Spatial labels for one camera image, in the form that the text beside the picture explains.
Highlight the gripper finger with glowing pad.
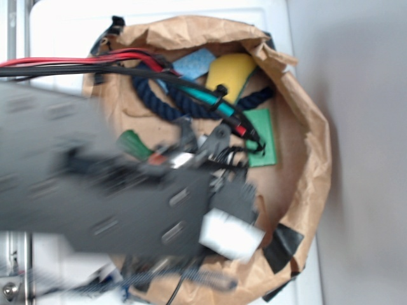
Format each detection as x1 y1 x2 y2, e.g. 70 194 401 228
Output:
199 208 265 262

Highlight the aluminium frame rail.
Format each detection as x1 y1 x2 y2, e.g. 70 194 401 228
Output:
0 0 34 305

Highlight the green rectangular block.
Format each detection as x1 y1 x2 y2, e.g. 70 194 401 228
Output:
244 109 277 168

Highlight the black tape piece left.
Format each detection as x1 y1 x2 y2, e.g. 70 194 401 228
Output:
263 224 305 274

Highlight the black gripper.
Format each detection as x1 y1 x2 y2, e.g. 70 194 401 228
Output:
18 87 256 257

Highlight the brown paper bag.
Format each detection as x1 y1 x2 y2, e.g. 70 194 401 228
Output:
90 15 332 304

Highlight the light blue sponge cloth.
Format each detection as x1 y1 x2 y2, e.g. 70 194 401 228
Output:
155 48 216 82

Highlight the yellow sponge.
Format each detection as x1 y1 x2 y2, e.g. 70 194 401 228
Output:
205 53 258 104

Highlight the dark blue rope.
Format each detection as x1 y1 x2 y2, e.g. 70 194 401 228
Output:
131 62 275 122

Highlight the orange plastic carrot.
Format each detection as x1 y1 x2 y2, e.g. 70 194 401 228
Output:
116 130 167 165

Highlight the red and black cable bundle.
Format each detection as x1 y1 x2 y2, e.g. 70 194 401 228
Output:
0 47 266 153

